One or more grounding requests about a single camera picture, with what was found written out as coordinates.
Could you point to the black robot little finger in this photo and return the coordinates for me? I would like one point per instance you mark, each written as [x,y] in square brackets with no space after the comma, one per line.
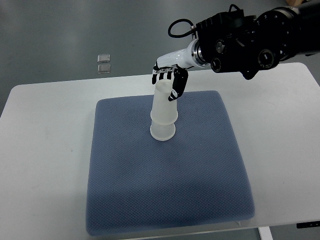
[155,72]

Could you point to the white paper cup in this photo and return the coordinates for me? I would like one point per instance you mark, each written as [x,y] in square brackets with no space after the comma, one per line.
[162,132]
[163,112]

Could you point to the upper metal floor plate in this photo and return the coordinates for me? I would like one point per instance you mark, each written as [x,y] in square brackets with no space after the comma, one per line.
[103,58]

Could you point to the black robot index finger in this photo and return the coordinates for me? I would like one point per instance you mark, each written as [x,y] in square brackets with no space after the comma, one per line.
[170,73]

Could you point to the white table leg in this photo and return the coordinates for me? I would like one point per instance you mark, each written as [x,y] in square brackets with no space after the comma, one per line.
[265,233]

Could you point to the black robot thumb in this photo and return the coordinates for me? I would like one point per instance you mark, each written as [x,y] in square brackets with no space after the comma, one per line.
[180,78]

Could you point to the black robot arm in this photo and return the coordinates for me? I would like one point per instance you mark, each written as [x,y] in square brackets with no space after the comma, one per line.
[231,41]

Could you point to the white paper cup on mat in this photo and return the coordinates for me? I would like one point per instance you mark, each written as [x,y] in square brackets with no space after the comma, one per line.
[162,132]

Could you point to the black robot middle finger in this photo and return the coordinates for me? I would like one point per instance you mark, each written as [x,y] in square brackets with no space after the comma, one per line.
[164,73]

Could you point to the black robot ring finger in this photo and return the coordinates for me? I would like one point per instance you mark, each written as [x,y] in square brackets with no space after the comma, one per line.
[160,75]

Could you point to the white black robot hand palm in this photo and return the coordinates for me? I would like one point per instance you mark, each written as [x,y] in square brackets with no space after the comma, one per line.
[183,58]

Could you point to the blue textured cushion mat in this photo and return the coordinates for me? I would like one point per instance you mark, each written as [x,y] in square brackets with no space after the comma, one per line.
[137,183]

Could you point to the wooden box corner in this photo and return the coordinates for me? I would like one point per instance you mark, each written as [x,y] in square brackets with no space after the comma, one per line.
[294,3]

